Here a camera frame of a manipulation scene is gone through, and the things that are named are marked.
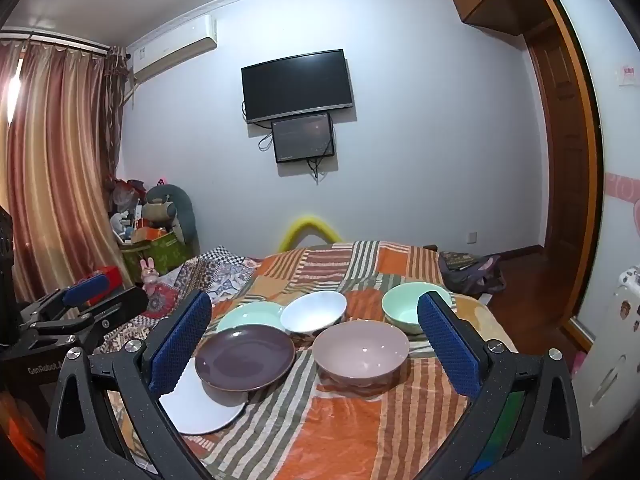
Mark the dark backpack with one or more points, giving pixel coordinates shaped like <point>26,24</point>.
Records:
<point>470,272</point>

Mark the pink slipper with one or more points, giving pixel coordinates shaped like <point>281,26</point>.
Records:
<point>578,363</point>

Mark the mint green plate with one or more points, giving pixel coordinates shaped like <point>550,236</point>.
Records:
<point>250,316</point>

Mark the small black wall monitor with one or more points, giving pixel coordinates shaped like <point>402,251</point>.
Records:
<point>302,137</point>

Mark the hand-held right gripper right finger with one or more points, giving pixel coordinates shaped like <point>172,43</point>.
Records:
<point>447,345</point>

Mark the white plate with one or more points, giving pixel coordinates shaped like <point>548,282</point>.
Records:
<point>200,410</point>

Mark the black wall television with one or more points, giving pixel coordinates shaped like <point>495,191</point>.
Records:
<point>295,85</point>

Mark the green cardboard box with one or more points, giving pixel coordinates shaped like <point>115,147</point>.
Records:
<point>165,255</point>

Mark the red box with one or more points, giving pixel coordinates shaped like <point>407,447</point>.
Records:
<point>111,275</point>

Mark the pink plate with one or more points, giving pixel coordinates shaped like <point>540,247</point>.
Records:
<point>360,347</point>

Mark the purple plate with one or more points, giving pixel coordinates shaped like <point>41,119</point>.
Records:
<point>245,357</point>

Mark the patterned checkered quilt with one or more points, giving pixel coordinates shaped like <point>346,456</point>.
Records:
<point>225,270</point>

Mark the striped brown curtain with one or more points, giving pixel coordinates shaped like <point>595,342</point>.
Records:
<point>55,160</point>

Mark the green bowl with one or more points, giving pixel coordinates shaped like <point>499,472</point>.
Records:
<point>400,305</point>

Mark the white wall socket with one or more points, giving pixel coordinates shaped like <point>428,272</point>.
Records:
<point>472,237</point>

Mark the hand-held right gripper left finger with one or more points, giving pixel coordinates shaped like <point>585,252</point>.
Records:
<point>182,340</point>

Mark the grey plush toy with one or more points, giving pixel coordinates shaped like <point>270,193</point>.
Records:
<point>175,210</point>

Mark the pink rabbit toy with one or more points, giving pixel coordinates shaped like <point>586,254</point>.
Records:
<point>149,272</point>

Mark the white bowl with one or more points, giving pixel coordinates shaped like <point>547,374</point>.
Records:
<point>312,312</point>

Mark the pink wall sticker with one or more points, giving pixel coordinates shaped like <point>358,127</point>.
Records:
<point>620,195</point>

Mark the striped patchwork blanket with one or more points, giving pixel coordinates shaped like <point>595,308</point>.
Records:
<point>350,425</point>

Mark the wooden door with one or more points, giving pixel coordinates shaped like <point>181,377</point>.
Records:
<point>560,110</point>

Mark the white air conditioner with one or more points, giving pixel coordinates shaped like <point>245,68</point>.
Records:
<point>175,50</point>

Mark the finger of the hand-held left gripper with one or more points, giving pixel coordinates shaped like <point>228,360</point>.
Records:
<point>87,287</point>
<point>120,307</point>

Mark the white curtain rail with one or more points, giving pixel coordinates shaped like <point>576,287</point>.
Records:
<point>55,40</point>

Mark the white stickered appliance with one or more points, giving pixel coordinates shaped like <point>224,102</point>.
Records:
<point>610,360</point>

